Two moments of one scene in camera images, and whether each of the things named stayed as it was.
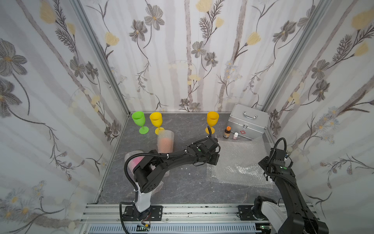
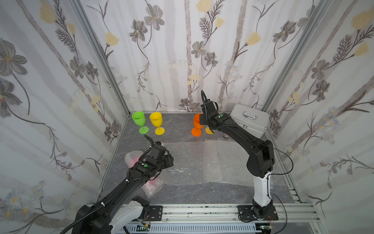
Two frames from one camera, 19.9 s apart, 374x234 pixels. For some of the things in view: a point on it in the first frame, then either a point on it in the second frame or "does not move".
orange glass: x=165 y=141 → x=196 y=131
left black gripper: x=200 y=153 → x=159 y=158
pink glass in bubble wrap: x=132 y=161 does not move
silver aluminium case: x=248 y=122 does not move
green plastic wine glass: x=139 y=118 does not move
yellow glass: x=156 y=119 does not move
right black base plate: x=245 y=213 does not move
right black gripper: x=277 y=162 → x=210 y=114
